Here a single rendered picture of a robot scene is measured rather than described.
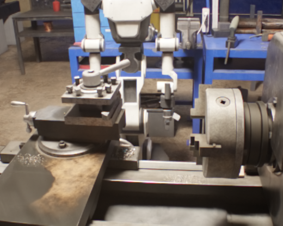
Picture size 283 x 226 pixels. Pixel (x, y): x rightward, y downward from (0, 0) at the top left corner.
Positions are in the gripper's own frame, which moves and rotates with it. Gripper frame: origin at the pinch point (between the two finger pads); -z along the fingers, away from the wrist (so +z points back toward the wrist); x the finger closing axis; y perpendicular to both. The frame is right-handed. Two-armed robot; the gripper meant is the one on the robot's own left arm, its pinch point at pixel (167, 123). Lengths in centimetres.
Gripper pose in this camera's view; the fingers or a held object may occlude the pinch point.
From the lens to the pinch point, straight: 213.5
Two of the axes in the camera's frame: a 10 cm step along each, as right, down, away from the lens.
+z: -0.1, -9.7, -2.4
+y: 10.0, 0.1, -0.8
